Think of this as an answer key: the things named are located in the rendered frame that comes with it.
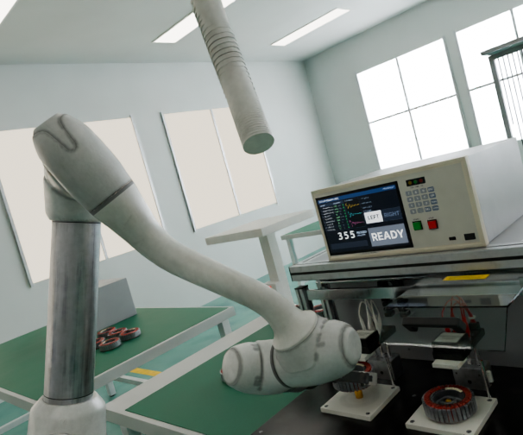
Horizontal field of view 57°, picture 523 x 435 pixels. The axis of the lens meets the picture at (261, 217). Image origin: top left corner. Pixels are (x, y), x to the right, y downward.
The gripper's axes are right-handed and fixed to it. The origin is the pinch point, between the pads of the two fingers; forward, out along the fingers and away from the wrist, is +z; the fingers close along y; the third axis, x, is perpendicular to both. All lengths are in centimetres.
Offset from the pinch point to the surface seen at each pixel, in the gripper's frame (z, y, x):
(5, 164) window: 10, 447, -168
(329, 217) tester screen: -7.7, 4.3, -41.3
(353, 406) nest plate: -0.5, -1.1, 7.2
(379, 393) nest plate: 6.2, -4.2, 3.4
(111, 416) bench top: -16, 90, 22
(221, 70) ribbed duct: 17, 101, -141
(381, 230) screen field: -4.8, -10.5, -36.2
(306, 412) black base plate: -3.3, 11.5, 10.2
